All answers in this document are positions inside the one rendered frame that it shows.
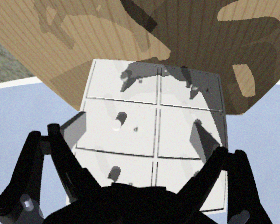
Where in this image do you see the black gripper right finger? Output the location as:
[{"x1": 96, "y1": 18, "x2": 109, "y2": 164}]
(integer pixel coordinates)
[{"x1": 155, "y1": 122, "x2": 272, "y2": 224}]

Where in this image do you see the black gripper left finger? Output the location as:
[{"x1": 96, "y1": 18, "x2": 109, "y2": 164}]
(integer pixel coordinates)
[{"x1": 0, "y1": 111, "x2": 123, "y2": 224}]

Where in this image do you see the white chest of drawers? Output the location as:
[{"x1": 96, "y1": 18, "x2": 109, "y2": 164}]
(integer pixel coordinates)
[{"x1": 72, "y1": 59, "x2": 228, "y2": 215}]

